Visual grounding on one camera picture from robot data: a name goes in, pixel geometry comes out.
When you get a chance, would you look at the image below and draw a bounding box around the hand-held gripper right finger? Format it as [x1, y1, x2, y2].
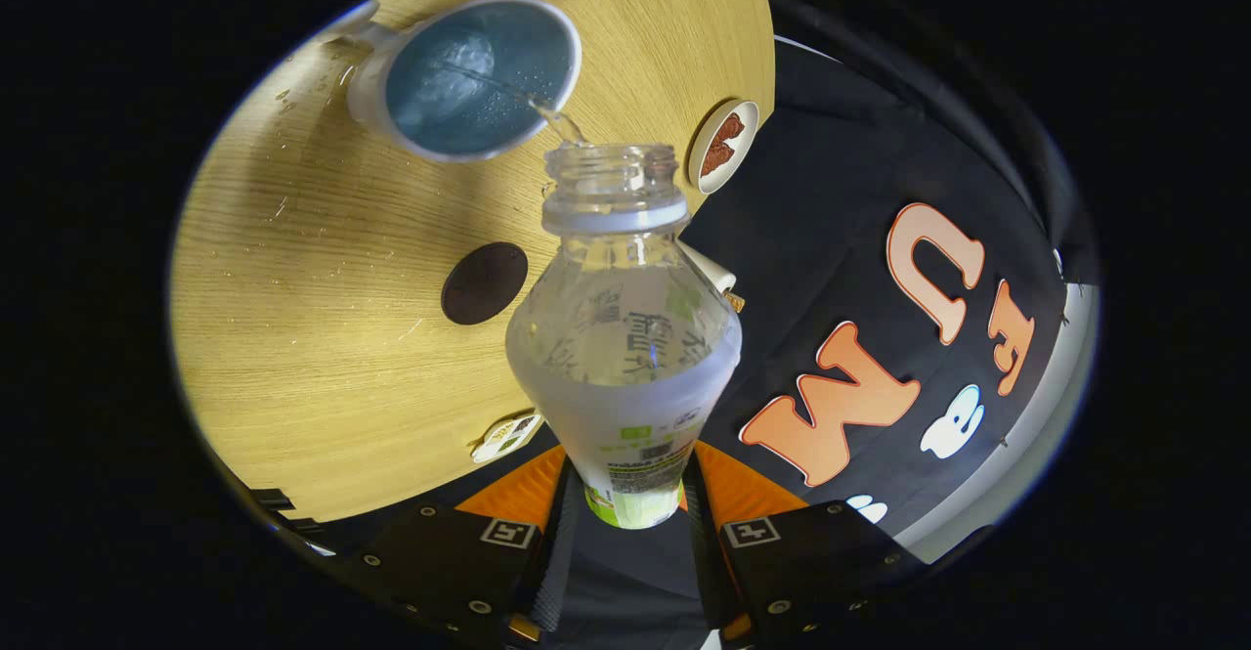
[681, 440, 929, 646]

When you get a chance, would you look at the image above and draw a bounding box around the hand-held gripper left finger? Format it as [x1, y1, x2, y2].
[337, 445, 585, 646]

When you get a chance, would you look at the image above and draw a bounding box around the clear plastic juice bottle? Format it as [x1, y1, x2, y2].
[504, 144, 744, 531]

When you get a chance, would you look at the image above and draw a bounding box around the dark brown round coaster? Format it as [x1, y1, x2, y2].
[441, 241, 530, 326]

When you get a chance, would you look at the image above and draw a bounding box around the white cup with blue inside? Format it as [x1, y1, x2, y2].
[323, 0, 583, 163]

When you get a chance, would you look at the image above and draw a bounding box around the white divided dish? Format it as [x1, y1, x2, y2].
[471, 412, 544, 464]

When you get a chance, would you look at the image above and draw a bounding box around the white bread dish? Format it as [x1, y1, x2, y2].
[682, 242, 739, 295]

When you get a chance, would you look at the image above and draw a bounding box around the wooden table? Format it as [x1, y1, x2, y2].
[168, 0, 778, 524]

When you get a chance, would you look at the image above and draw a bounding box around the white oval plate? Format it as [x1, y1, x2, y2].
[687, 99, 760, 195]

